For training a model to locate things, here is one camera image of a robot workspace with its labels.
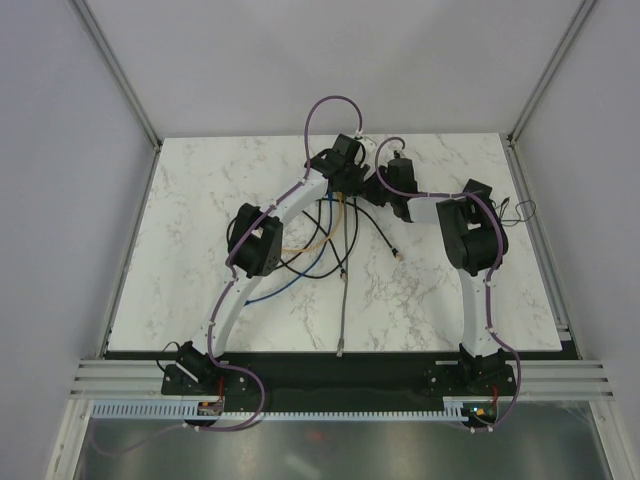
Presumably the black ethernet cable port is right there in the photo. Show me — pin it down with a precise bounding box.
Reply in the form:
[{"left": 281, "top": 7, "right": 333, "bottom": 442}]
[{"left": 289, "top": 194, "right": 404, "bottom": 281}]

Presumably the black power adapter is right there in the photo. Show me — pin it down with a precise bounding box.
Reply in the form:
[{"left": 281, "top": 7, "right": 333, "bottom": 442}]
[{"left": 463, "top": 179, "right": 493, "bottom": 201}]

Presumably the thin black adapter wire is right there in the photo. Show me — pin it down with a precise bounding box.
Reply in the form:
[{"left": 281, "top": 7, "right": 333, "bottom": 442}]
[{"left": 492, "top": 197, "right": 536, "bottom": 226}]

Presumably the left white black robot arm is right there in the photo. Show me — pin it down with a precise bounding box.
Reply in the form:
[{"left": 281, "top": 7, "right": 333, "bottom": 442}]
[{"left": 161, "top": 132, "right": 368, "bottom": 396}]

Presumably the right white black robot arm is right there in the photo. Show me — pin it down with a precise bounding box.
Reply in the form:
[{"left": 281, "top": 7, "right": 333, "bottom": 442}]
[{"left": 365, "top": 152, "right": 516, "bottom": 395}]

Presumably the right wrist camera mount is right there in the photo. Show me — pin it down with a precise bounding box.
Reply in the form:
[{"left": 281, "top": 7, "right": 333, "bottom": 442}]
[{"left": 393, "top": 141, "right": 406, "bottom": 159}]

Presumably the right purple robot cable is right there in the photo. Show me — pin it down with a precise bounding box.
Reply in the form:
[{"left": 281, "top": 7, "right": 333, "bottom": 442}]
[{"left": 374, "top": 137, "right": 524, "bottom": 435}]

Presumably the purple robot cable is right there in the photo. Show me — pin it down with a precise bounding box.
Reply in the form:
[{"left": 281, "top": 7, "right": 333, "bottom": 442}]
[
  {"left": 374, "top": 137, "right": 524, "bottom": 435},
  {"left": 89, "top": 94, "right": 364, "bottom": 456}
]

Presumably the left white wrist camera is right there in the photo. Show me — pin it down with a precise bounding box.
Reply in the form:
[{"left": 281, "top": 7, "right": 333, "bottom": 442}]
[{"left": 355, "top": 135, "right": 377, "bottom": 151}]

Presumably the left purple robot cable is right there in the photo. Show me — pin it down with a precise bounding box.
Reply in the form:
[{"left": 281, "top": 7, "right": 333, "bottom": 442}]
[{"left": 89, "top": 94, "right": 364, "bottom": 456}]

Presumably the yellow ethernet cable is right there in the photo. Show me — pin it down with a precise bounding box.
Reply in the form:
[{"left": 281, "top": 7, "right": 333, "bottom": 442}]
[{"left": 279, "top": 193, "right": 347, "bottom": 254}]

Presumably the black ethernet cable long loop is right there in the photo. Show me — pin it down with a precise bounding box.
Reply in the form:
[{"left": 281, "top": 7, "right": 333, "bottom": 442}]
[{"left": 224, "top": 197, "right": 336, "bottom": 271}]

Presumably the blue ethernet cable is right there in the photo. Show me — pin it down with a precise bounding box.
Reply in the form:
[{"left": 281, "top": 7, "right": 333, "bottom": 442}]
[{"left": 245, "top": 194, "right": 337, "bottom": 306}]

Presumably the grey ethernet cable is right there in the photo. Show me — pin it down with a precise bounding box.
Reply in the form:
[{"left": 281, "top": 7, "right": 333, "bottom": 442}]
[{"left": 336, "top": 197, "right": 353, "bottom": 357}]

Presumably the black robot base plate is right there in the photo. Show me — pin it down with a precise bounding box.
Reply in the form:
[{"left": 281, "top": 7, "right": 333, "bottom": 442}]
[{"left": 178, "top": 352, "right": 515, "bottom": 412}]

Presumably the left aluminium frame post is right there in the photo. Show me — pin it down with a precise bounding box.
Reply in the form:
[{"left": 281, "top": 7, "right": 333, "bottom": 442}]
[{"left": 69, "top": 0, "right": 164, "bottom": 150}]

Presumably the aluminium frame post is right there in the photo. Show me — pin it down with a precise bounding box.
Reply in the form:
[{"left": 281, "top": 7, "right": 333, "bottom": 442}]
[
  {"left": 69, "top": 0, "right": 164, "bottom": 150},
  {"left": 505, "top": 0, "right": 599, "bottom": 149}
]

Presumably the right aluminium frame post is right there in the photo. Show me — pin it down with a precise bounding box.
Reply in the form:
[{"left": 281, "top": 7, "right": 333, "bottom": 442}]
[{"left": 505, "top": 0, "right": 599, "bottom": 149}]

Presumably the white slotted cable duct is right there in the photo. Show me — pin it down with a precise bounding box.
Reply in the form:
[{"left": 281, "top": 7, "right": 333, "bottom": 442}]
[{"left": 91, "top": 399, "right": 496, "bottom": 423}]

